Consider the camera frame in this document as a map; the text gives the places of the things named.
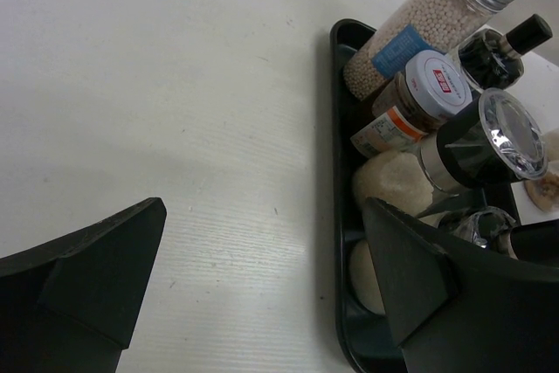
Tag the orange label sauce jar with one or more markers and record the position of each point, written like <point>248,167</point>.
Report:
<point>427,93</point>

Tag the black knob lid spice jar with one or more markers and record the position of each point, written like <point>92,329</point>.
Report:
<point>490,59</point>

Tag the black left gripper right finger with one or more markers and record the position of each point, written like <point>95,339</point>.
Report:
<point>453,306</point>

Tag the black rectangular tray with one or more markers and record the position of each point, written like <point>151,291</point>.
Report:
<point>364,337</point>

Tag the black top grinder bottle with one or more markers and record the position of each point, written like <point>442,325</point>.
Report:
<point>493,141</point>

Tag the pink lid glass jar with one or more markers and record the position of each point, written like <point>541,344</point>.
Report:
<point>544,192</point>

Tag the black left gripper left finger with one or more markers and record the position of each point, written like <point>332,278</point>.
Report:
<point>71,304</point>

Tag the black lid white powder jar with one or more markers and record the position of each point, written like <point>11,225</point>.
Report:
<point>490,228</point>

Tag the tall jar white beads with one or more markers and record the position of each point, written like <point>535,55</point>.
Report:
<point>417,25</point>

